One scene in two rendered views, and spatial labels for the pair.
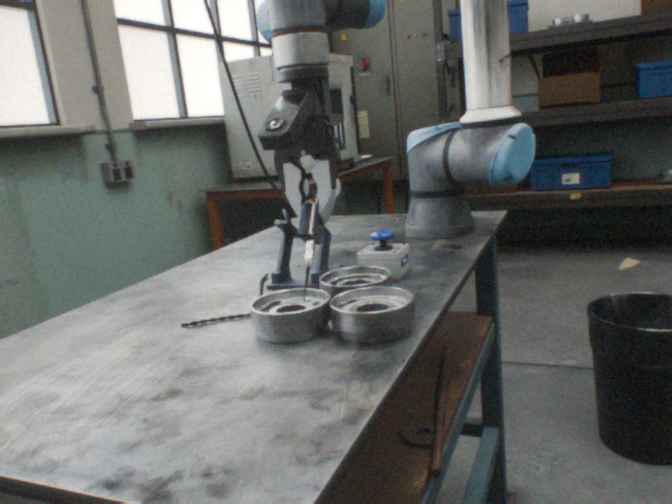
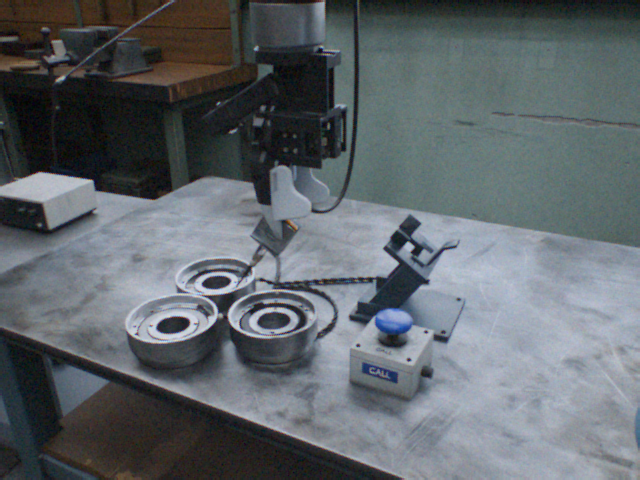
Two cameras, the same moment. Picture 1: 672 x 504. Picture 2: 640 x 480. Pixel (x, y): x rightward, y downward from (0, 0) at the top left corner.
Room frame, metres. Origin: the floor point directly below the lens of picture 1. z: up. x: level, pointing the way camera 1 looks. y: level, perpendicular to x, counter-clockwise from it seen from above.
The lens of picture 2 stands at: (0.89, -0.59, 1.20)
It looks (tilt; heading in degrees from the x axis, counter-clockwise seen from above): 25 degrees down; 94
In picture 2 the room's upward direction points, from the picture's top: 1 degrees counter-clockwise
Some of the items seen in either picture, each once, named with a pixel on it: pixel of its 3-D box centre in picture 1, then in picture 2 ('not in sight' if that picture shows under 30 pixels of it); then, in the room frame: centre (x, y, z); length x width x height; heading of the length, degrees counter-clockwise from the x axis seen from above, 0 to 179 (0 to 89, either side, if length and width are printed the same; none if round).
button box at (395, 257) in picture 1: (385, 259); (396, 356); (0.94, -0.08, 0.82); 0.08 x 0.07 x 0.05; 156
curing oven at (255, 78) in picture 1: (299, 117); not in sight; (3.37, 0.16, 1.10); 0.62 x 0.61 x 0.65; 156
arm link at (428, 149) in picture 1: (437, 156); not in sight; (1.23, -0.23, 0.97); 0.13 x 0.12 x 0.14; 43
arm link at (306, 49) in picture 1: (299, 55); (289, 26); (0.82, 0.03, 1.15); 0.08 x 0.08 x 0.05
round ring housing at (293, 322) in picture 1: (291, 315); (216, 287); (0.71, 0.07, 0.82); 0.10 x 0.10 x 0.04
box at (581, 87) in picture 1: (568, 78); not in sight; (4.00, -1.65, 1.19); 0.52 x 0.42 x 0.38; 66
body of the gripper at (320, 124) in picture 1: (309, 115); (297, 107); (0.83, 0.02, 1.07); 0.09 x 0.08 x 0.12; 159
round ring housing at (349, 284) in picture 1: (356, 289); (273, 326); (0.80, -0.02, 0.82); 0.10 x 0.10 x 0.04
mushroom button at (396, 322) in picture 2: (383, 245); (392, 334); (0.93, -0.07, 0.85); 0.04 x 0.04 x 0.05
